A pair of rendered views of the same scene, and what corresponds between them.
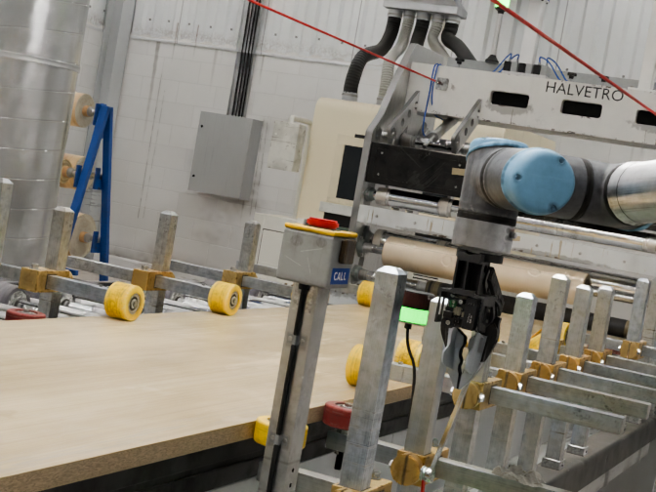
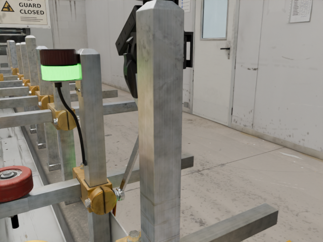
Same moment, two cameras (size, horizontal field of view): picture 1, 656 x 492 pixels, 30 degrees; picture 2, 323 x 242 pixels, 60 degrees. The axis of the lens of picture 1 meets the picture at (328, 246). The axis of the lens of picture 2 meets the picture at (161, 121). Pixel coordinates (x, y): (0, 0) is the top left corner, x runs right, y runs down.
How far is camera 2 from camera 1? 1.59 m
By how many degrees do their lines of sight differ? 56
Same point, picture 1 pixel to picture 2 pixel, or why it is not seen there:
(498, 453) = (53, 142)
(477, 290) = not seen: hidden behind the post
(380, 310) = (167, 69)
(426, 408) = (100, 148)
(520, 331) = not seen: hidden behind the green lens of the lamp
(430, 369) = (96, 115)
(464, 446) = (71, 152)
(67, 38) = not seen: outside the picture
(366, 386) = (167, 172)
